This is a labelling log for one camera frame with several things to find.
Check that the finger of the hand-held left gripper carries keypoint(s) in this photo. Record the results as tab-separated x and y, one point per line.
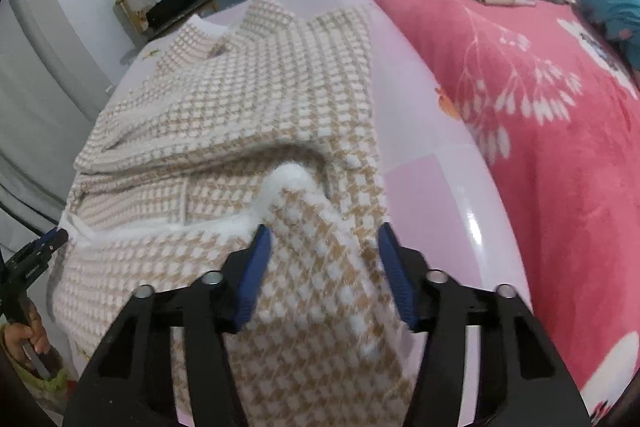
56	239

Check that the green patterned cloth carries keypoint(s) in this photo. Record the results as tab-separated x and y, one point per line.
35	387

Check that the teal cloth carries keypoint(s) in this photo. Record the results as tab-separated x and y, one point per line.
610	17

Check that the person's left hand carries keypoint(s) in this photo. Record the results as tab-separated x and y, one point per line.
37	332

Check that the beige white houndstooth sweater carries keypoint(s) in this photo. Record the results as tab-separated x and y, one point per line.
260	107

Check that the pink floral blanket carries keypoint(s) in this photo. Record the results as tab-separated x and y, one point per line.
550	182

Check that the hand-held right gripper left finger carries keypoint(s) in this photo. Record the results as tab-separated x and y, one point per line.
252	277

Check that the black bag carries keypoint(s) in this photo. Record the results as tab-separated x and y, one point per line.
172	4

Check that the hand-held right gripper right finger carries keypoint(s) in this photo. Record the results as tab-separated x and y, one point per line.
395	277

